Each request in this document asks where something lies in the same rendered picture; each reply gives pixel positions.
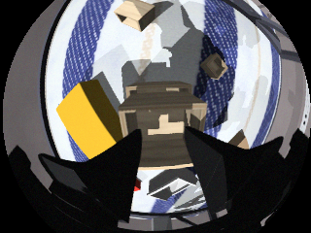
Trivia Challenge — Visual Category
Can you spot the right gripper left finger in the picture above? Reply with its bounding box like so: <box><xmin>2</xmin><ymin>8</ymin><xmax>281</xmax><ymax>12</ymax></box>
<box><xmin>38</xmin><ymin>129</ymin><xmax>142</xmax><ymax>223</ymax></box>

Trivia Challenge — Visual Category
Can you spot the red flat rectangular slab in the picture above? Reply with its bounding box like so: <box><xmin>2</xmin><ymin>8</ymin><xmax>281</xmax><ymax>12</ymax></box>
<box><xmin>134</xmin><ymin>179</ymin><xmax>141</xmax><ymax>191</ymax></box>

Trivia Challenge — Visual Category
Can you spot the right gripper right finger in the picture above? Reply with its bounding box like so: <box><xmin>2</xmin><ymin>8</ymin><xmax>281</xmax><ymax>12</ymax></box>
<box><xmin>184</xmin><ymin>126</ymin><xmax>284</xmax><ymax>215</ymax></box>

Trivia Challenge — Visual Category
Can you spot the yellow block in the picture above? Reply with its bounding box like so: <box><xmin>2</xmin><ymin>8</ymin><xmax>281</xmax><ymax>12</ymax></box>
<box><xmin>56</xmin><ymin>80</ymin><xmax>123</xmax><ymax>159</ymax></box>

